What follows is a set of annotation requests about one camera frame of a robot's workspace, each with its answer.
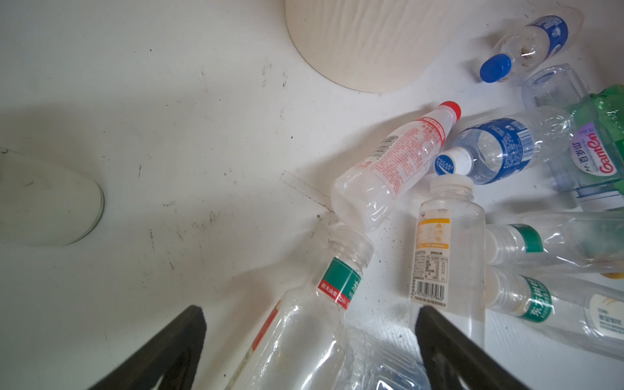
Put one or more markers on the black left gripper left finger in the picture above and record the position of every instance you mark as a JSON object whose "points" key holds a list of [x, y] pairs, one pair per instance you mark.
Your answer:
{"points": [[169, 360]]}

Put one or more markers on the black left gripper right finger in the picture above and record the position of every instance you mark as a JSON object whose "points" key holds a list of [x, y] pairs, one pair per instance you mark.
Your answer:
{"points": [[453, 361]]}

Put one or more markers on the clear bottle green red label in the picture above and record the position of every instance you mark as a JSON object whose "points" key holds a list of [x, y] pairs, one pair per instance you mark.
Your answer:
{"points": [[303, 342]]}

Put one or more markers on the white ribbed trash bin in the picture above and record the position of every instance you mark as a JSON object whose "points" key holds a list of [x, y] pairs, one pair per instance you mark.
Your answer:
{"points": [[373, 46]]}

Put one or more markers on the clear bottle yellow label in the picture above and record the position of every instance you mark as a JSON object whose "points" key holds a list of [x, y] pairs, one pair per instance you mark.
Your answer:
{"points": [[448, 271]]}

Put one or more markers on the clear bottle green white label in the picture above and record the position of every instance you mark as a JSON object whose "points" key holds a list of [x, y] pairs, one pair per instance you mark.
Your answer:
{"points": [[576, 312]]}

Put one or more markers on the clear bottle green neck band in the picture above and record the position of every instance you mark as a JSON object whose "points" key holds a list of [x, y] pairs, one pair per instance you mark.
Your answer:
{"points": [[558, 242]]}

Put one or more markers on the clear bottle red label red cap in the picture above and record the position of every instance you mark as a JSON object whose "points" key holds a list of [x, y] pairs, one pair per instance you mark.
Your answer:
{"points": [[366, 194]]}

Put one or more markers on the clear bottle blue label middle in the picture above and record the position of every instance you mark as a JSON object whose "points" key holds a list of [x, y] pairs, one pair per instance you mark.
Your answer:
{"points": [[492, 151]]}

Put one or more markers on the clear bottle purple label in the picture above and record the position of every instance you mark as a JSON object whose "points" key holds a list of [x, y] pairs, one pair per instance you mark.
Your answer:
{"points": [[560, 86]]}

